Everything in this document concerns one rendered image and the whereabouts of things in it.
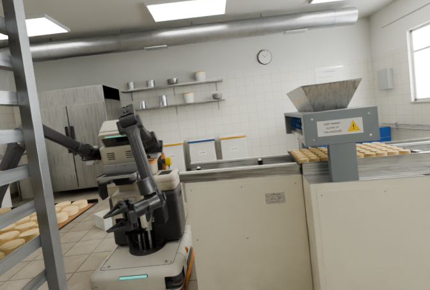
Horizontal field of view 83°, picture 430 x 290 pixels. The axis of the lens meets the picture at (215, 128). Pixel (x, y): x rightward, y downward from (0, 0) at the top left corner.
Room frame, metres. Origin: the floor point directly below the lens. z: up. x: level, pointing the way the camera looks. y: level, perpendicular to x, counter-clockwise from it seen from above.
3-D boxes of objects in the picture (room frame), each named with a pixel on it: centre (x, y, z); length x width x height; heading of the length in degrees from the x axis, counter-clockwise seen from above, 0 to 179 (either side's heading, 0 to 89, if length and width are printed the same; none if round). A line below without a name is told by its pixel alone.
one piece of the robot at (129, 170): (1.56, 0.64, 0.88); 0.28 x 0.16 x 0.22; 88
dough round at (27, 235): (0.64, 0.52, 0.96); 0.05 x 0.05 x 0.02
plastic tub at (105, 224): (3.04, 1.50, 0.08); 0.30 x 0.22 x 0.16; 48
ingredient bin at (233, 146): (5.12, -0.34, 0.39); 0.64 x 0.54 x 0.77; 178
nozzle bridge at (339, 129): (1.49, -0.65, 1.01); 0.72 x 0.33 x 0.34; 171
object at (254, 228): (1.57, -0.15, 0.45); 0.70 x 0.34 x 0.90; 81
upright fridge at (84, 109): (4.96, 2.70, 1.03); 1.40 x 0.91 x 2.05; 91
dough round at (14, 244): (0.58, 0.52, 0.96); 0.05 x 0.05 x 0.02
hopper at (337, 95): (1.49, -0.65, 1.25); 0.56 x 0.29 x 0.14; 171
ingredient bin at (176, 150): (5.11, 0.95, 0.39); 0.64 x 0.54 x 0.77; 1
